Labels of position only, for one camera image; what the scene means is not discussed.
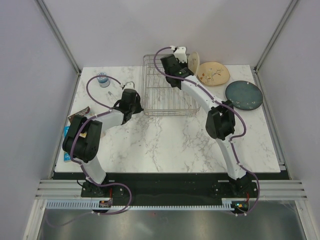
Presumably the small blue-lidded jar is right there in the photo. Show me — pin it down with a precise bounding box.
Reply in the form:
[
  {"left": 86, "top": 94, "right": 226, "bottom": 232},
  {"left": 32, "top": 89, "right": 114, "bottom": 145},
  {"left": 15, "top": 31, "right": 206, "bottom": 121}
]
[{"left": 96, "top": 72, "right": 110, "bottom": 88}]

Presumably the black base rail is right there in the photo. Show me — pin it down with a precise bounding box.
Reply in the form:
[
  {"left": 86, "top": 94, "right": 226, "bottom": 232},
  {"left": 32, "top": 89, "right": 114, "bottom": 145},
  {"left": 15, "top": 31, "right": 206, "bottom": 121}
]
[{"left": 52, "top": 171, "right": 261, "bottom": 207}]

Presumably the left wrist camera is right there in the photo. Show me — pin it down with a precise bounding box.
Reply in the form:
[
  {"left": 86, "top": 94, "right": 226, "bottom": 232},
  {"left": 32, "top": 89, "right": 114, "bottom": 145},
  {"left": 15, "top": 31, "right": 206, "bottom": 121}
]
[{"left": 122, "top": 81, "right": 136, "bottom": 90}]

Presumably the dark teal plate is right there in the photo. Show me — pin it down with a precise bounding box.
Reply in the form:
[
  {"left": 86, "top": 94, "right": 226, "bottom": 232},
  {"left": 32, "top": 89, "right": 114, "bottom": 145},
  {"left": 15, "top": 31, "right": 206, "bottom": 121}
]
[{"left": 225, "top": 80, "right": 263, "bottom": 111}]

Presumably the blue paperback book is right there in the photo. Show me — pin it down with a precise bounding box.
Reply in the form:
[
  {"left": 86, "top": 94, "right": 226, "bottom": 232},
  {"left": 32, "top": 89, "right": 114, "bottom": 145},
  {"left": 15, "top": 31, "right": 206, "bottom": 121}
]
[{"left": 62, "top": 125, "right": 72, "bottom": 163}]

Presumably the cream plate with blue bird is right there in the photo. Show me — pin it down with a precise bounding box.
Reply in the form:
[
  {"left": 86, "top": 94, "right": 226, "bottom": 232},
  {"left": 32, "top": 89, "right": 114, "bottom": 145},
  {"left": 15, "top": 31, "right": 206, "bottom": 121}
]
[{"left": 197, "top": 61, "right": 230, "bottom": 87}]

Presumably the metal wire dish rack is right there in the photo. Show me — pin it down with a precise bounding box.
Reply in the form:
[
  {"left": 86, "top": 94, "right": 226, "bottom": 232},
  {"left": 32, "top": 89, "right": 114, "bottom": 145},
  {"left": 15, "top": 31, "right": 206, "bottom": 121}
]
[{"left": 141, "top": 54, "right": 200, "bottom": 117}]

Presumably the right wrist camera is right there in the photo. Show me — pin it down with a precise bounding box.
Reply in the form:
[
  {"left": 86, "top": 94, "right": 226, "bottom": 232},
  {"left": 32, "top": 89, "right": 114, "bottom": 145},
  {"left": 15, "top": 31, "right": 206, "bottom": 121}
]
[{"left": 171, "top": 45, "right": 188, "bottom": 64}]

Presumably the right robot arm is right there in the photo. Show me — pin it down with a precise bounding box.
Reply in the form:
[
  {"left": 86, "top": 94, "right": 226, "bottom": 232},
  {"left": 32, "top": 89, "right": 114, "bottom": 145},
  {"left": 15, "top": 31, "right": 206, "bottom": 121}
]
[{"left": 160, "top": 54, "right": 247, "bottom": 197}]

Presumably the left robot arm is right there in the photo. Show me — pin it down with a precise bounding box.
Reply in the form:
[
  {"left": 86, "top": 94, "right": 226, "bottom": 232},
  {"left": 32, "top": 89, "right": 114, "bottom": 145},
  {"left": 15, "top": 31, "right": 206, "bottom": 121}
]
[{"left": 62, "top": 88, "right": 144, "bottom": 197}]

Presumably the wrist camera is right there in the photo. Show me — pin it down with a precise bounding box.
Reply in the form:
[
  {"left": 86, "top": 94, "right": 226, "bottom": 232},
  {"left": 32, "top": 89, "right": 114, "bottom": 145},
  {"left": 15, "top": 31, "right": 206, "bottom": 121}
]
[
  {"left": 171, "top": 45, "right": 188, "bottom": 64},
  {"left": 122, "top": 81, "right": 136, "bottom": 90}
]

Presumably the white cable duct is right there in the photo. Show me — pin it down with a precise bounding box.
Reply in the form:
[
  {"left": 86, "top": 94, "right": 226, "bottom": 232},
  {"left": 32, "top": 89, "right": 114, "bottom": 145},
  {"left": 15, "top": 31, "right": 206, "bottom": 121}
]
[{"left": 46, "top": 199, "right": 113, "bottom": 210}]

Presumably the blue and cream plate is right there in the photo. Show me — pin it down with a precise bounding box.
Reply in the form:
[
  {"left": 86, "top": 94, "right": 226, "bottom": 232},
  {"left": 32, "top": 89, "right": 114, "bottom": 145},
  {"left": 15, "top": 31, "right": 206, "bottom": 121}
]
[{"left": 187, "top": 51, "right": 200, "bottom": 75}]

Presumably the brown and yellow book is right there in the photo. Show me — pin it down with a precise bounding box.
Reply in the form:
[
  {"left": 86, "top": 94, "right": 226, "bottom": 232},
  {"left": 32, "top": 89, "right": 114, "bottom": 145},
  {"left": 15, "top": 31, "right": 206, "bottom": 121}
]
[{"left": 67, "top": 106, "right": 91, "bottom": 124}]

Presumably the aluminium frame profile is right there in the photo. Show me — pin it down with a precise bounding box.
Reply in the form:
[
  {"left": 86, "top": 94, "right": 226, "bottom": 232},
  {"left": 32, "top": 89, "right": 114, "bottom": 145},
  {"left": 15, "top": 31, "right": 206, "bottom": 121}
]
[{"left": 35, "top": 0, "right": 82, "bottom": 76}]

